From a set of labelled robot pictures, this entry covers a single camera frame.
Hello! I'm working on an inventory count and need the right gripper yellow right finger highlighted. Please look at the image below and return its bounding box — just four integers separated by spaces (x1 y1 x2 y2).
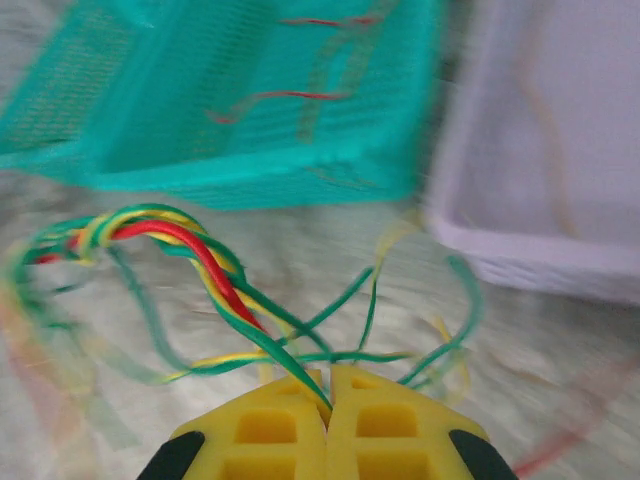
327 363 520 480

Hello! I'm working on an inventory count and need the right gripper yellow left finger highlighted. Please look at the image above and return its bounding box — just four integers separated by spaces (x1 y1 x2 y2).
137 369 331 480

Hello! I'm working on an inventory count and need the teal perforated plastic basket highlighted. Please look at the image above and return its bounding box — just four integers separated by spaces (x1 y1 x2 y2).
74 0 441 211
0 0 166 186

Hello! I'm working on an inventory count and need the lavender plastic basket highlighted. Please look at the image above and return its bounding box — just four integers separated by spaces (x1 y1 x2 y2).
424 0 640 306

